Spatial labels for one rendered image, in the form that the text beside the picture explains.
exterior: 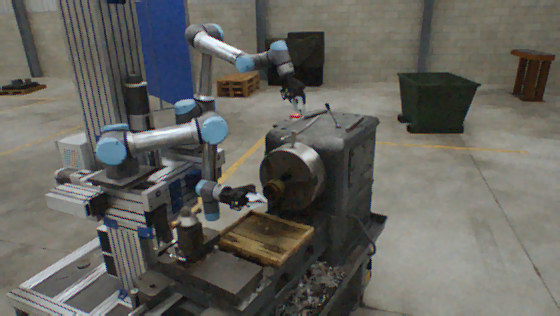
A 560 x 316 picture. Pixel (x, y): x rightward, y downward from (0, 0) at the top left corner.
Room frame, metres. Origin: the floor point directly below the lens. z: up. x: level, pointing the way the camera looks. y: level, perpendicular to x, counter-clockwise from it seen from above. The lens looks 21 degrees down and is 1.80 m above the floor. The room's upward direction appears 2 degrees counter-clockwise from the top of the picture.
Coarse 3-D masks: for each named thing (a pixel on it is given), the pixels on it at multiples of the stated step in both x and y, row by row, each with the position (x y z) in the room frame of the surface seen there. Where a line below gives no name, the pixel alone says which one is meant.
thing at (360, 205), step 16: (368, 192) 2.01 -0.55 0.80; (304, 208) 1.71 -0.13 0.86; (352, 208) 1.79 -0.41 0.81; (368, 208) 2.01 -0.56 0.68; (336, 224) 1.62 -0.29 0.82; (352, 224) 1.80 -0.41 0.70; (368, 224) 2.02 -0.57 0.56; (336, 240) 1.62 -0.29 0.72; (352, 240) 1.81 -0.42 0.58; (320, 256) 1.65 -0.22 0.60; (336, 256) 1.62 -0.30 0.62; (336, 304) 1.69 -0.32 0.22
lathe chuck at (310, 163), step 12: (288, 144) 1.67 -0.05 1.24; (276, 156) 1.62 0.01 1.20; (288, 156) 1.58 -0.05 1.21; (300, 156) 1.55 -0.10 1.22; (312, 156) 1.60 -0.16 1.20; (264, 168) 1.66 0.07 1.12; (288, 168) 1.58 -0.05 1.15; (300, 168) 1.55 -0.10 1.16; (312, 168) 1.53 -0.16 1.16; (264, 180) 1.66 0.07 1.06; (288, 192) 1.58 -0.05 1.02; (300, 192) 1.55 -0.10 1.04; (312, 192) 1.51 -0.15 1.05; (288, 204) 1.58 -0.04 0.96; (300, 204) 1.55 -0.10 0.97
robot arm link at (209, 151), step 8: (208, 144) 1.62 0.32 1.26; (216, 144) 1.64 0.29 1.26; (208, 152) 1.62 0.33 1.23; (216, 152) 1.64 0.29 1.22; (208, 160) 1.62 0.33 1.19; (216, 160) 1.64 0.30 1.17; (208, 168) 1.62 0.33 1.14; (216, 168) 1.65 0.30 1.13; (208, 176) 1.62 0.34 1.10; (216, 176) 1.65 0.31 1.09
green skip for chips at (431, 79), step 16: (400, 80) 6.65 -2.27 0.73; (416, 80) 6.74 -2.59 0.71; (432, 80) 6.71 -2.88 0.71; (448, 80) 6.58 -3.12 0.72; (464, 80) 5.93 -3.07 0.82; (400, 96) 6.68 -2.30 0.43; (416, 96) 5.62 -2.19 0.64; (432, 96) 5.53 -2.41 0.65; (448, 96) 5.51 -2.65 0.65; (464, 96) 5.50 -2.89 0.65; (416, 112) 5.65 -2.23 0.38; (432, 112) 5.59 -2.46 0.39; (448, 112) 5.57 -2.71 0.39; (464, 112) 5.55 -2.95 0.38; (416, 128) 5.72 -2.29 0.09; (432, 128) 5.70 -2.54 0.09; (448, 128) 5.68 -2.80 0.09
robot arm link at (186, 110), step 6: (180, 102) 2.01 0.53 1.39; (186, 102) 2.00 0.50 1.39; (192, 102) 1.99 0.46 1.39; (180, 108) 1.95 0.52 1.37; (186, 108) 1.95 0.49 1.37; (192, 108) 1.97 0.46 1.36; (198, 108) 2.02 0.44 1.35; (180, 114) 1.95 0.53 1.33; (186, 114) 1.95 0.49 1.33; (192, 114) 1.97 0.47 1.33; (198, 114) 2.01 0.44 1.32; (180, 120) 1.95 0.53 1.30; (186, 120) 1.95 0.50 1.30
